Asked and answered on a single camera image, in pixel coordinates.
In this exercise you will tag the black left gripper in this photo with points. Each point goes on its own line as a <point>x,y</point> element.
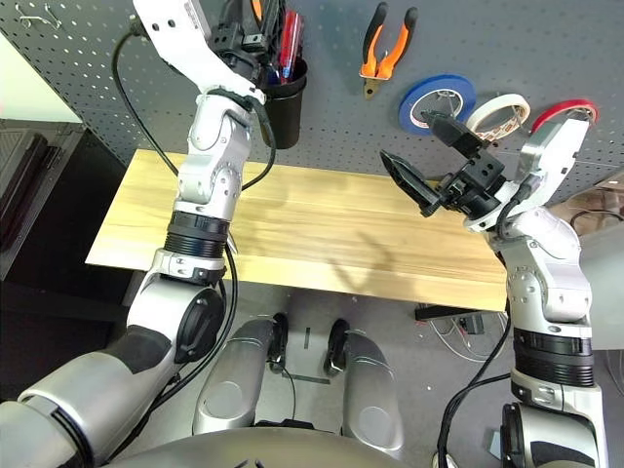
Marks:
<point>239,49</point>

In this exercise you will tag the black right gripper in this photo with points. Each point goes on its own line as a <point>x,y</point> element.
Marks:
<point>478,187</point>

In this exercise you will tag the orange black screwdriver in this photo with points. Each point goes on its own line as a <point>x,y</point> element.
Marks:
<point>257,7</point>

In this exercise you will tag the white tape roll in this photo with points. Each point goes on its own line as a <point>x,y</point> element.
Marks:
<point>497,102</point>

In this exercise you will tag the orange black pliers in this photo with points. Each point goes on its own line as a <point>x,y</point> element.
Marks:
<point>369,53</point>

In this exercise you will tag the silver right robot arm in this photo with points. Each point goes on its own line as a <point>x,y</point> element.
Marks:
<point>541,278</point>

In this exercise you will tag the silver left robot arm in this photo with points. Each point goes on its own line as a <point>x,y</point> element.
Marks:
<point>209,170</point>

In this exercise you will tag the dark grey pegboard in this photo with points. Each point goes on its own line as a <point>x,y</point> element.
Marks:
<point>73,97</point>

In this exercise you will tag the blue tape roll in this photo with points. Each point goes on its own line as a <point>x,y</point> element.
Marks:
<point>407,114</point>

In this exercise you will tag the black plastic cup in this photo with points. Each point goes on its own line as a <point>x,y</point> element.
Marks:
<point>300,73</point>

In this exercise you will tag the black cup holder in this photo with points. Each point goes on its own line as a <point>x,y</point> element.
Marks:
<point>287,122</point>

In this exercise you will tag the red tape roll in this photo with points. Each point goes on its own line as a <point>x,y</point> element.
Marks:
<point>560,106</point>

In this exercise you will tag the short black floor tape strip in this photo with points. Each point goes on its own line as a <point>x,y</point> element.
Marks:
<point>307,339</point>

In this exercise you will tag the light grey side table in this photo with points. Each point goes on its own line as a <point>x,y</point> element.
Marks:
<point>607,292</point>

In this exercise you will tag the silver right robot leg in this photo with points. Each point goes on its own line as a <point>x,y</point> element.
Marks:
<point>370,390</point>

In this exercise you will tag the silver robot leg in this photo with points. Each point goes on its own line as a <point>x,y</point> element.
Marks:
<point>370,390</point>
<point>229,380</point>

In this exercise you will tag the long black floor tape strip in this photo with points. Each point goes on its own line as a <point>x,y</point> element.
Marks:
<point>312,379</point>

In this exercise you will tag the black ribbed hard case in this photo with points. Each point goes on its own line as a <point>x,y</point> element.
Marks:
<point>19,170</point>

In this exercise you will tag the small grey floor box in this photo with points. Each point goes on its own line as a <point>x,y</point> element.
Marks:
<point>495,443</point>

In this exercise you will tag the silver left robot leg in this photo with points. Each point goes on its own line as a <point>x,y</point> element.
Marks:
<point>229,380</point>

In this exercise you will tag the grey robot torso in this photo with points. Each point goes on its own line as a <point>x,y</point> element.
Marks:
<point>268,453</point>

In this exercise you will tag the black rolling cabinet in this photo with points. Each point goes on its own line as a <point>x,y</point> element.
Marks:
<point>49,317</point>

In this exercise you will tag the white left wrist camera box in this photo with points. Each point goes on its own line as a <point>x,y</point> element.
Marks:
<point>185,44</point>

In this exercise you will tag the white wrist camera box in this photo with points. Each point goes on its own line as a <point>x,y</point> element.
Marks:
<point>185,44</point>
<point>551,156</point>

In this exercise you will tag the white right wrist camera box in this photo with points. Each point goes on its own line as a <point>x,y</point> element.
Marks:
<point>551,156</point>

